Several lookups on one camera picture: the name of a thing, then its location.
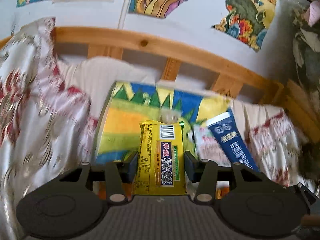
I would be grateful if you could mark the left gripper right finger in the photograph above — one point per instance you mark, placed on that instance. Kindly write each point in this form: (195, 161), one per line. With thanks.
(207, 173)

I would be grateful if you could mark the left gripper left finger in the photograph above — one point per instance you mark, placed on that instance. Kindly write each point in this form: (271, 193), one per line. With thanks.
(114, 174)

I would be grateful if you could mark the white green snack packet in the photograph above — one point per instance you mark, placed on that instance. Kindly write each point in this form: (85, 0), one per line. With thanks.
(207, 146)

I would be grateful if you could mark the yellow snack bar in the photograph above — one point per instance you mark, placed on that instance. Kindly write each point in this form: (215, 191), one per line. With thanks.
(160, 168)

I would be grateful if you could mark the blue white sachet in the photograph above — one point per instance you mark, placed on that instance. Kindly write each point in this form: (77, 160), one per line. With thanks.
(223, 128)

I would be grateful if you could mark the orange translucent packet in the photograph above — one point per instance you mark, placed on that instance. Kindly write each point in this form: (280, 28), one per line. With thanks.
(220, 193)

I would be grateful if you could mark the clear nut bar packet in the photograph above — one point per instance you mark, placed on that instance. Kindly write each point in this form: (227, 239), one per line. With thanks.
(169, 116)

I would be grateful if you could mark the metal tray with drawing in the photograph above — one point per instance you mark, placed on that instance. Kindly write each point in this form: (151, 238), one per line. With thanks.
(131, 103)

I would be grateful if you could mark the floral satin bedspread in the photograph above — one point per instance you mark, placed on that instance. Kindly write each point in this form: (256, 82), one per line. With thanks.
(46, 128)

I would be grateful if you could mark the white pillow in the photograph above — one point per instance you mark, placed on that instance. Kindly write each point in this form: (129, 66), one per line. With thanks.
(97, 76)

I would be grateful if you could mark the landscape drawing poster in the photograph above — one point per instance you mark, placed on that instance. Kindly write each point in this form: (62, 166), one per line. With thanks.
(248, 21)

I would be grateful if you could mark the wooden bed rail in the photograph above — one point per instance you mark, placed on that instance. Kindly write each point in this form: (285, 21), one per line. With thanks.
(112, 42)

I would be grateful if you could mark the white wall pipe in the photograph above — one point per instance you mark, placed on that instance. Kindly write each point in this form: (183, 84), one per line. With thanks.
(123, 13)

